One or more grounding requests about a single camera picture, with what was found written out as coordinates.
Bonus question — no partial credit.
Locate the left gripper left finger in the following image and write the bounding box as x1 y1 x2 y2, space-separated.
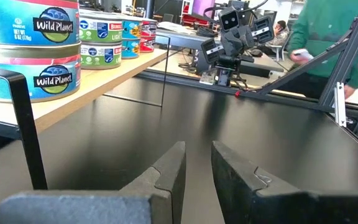
121 141 187 224

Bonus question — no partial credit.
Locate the person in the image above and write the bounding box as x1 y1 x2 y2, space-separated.
259 20 291 57
287 0 358 100

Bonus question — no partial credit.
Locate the black aluminium table frame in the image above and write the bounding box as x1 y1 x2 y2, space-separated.
137 0 358 156

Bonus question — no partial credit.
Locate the blue yellow yellowfin can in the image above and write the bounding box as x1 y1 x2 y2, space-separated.
121 19 142 40
121 37 141 60

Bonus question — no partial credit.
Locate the white green tuna can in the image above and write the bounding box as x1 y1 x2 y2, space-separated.
80 42 123 70
78 12 124 44

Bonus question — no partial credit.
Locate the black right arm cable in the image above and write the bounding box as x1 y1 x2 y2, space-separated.
203 0 270 19

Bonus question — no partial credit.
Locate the wooden shelf with black frame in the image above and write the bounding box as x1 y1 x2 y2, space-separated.
0 34 172 191

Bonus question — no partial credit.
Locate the grey desk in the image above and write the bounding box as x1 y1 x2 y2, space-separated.
155 28 226 51

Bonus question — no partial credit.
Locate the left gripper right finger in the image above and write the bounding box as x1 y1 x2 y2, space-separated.
211 140 300 224

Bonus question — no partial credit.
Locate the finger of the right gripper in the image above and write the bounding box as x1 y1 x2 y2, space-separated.
252 16 275 44
201 37 225 65

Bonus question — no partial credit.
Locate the coiled black cable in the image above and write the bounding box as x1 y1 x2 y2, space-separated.
196 26 219 39

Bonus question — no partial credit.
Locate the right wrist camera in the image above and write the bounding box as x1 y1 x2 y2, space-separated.
218 7 241 32

